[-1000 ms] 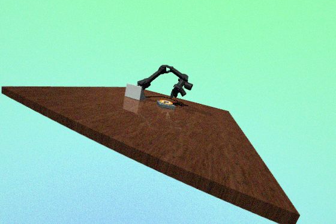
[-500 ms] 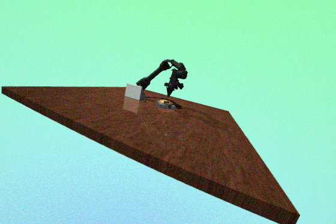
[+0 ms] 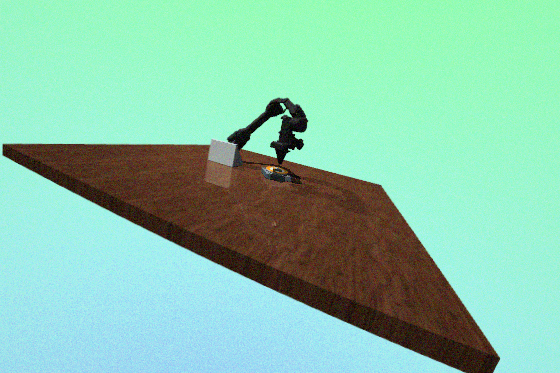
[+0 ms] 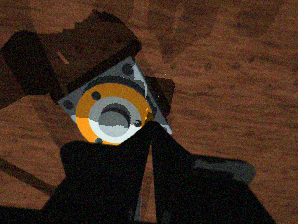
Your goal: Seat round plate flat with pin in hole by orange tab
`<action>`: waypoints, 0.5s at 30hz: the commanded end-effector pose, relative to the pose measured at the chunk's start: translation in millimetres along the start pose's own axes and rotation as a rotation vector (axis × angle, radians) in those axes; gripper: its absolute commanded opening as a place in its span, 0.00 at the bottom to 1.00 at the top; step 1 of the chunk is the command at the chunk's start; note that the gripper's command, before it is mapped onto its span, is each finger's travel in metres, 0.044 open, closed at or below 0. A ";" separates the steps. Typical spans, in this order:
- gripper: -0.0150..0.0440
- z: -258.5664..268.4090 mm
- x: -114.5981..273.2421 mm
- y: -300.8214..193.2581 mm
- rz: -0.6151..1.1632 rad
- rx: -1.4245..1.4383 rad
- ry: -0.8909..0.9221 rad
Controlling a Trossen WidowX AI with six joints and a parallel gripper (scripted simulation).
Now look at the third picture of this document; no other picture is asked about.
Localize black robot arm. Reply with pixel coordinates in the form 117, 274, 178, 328
226, 97, 308, 150

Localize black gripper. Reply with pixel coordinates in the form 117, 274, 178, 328
270, 129, 295, 165

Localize brown and orange round plate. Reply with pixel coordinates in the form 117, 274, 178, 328
266, 166, 288, 175

